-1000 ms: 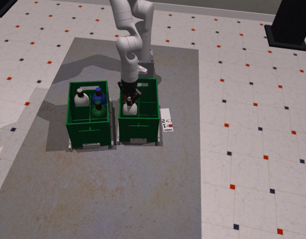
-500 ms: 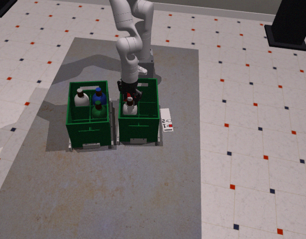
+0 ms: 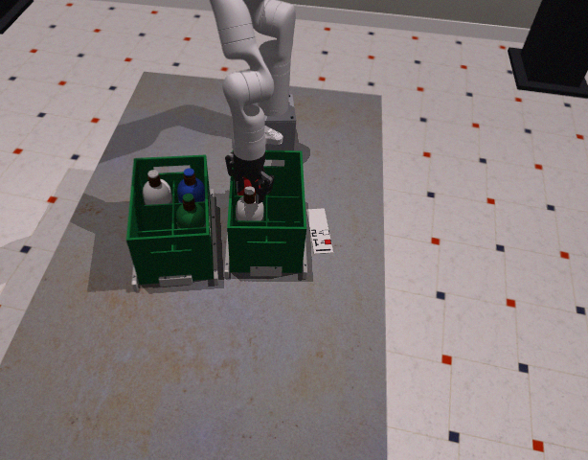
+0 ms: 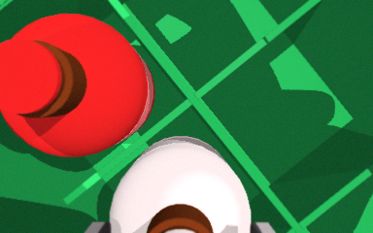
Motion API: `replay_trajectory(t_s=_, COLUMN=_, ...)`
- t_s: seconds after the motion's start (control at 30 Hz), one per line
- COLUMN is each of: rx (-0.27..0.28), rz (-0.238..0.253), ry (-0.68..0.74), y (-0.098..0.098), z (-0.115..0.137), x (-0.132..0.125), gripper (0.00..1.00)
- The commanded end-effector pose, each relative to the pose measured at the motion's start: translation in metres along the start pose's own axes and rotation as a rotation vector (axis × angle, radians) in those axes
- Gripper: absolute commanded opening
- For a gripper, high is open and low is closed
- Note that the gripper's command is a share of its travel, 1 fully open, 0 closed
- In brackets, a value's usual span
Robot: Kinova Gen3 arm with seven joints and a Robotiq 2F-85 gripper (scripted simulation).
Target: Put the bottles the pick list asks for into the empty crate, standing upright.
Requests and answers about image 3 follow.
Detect white paper pick list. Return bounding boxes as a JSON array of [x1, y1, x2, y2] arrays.
[[306, 208, 333, 254]]

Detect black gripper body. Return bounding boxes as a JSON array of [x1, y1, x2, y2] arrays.
[[233, 152, 265, 181]]

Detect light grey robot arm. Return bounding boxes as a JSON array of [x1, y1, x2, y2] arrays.
[[210, 0, 296, 161]]

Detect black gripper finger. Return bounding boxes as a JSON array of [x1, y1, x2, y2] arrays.
[[246, 171, 275, 204], [225, 152, 244, 193]]

